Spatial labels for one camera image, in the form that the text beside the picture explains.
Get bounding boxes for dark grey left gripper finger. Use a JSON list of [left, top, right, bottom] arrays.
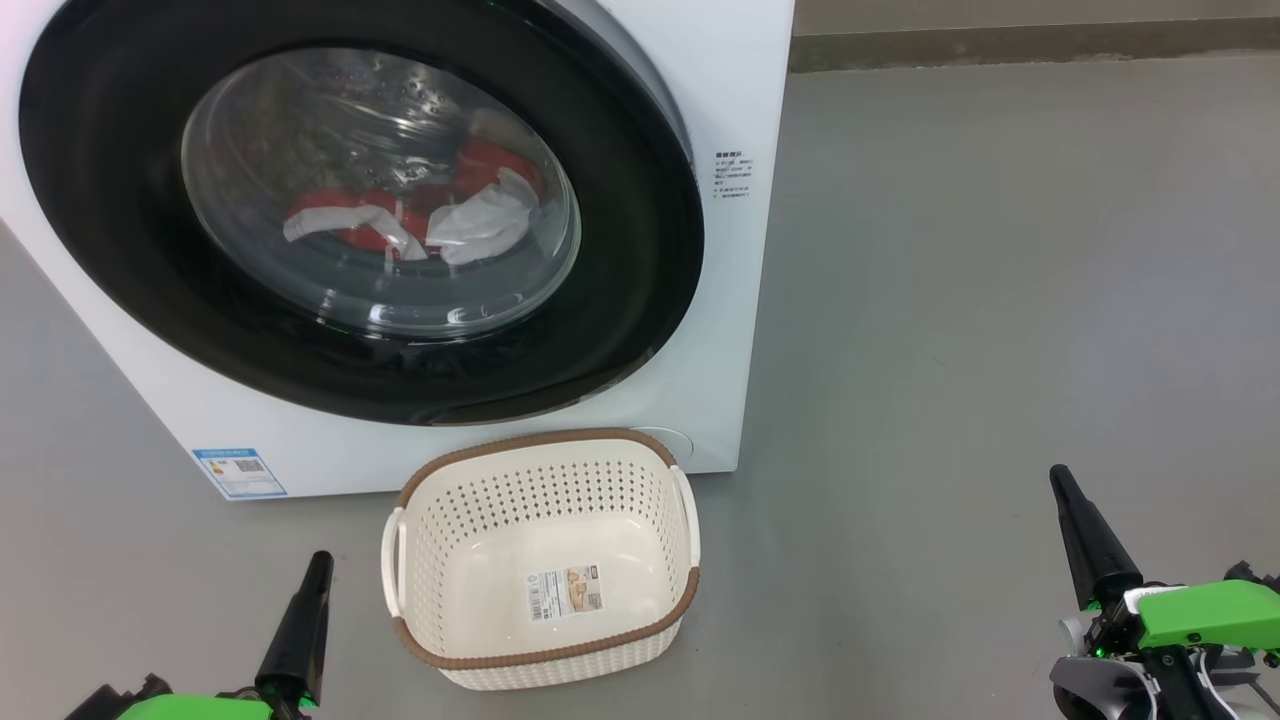
[[255, 550, 334, 707]]

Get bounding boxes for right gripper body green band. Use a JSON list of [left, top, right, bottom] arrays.
[[1050, 578, 1280, 720]]

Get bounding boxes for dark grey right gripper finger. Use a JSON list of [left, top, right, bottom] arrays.
[[1048, 465, 1143, 611]]

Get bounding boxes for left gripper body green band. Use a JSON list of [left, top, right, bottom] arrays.
[[65, 675, 321, 720]]

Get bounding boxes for black round glass washer door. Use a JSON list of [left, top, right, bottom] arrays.
[[18, 0, 706, 428]]

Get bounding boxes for red and white garment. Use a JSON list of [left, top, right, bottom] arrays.
[[283, 135, 546, 266]]

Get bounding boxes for white basket with brown rim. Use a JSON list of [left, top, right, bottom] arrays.
[[380, 428, 703, 693]]

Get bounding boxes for printed product label sticker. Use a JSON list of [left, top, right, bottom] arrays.
[[527, 563, 604, 623]]

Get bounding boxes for white Hisense washing machine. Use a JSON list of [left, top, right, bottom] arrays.
[[0, 0, 796, 501]]

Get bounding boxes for blue energy label sticker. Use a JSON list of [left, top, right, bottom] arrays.
[[192, 447, 288, 500]]

